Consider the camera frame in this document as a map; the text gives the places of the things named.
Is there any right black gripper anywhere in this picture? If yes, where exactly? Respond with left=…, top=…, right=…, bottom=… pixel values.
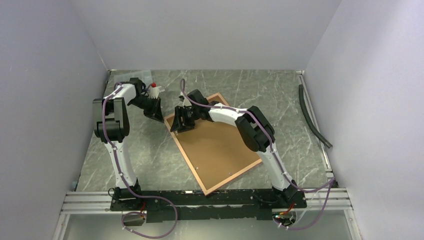
left=169, top=106, right=200, bottom=134

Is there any purple cable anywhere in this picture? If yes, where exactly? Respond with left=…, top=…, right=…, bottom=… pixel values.
left=178, top=78, right=336, bottom=232
left=100, top=82, right=180, bottom=239

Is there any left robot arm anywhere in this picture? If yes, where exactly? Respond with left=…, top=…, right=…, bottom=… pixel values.
left=92, top=77, right=164, bottom=210

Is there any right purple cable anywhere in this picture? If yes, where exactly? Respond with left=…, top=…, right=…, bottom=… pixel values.
left=178, top=78, right=336, bottom=232

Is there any pink wooden picture frame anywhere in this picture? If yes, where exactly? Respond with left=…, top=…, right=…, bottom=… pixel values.
left=163, top=92, right=264, bottom=197

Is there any clear plastic organizer box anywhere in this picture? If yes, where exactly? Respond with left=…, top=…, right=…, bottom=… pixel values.
left=113, top=70, right=154, bottom=86

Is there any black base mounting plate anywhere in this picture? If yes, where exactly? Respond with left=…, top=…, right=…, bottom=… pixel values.
left=109, top=188, right=307, bottom=223

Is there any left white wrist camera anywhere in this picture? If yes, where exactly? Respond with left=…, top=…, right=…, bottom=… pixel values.
left=146, top=82, right=165, bottom=99

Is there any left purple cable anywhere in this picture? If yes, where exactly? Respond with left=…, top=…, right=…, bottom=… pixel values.
left=100, top=82, right=180, bottom=239

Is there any black rubber hose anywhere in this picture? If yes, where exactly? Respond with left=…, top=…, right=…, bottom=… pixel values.
left=298, top=84, right=333, bottom=149

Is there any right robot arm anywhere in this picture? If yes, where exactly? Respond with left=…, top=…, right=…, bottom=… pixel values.
left=170, top=89, right=300, bottom=208

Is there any aluminium extrusion rail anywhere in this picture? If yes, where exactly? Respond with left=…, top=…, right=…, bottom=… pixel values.
left=54, top=188, right=362, bottom=240

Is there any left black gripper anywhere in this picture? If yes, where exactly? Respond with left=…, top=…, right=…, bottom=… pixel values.
left=130, top=95, right=165, bottom=123

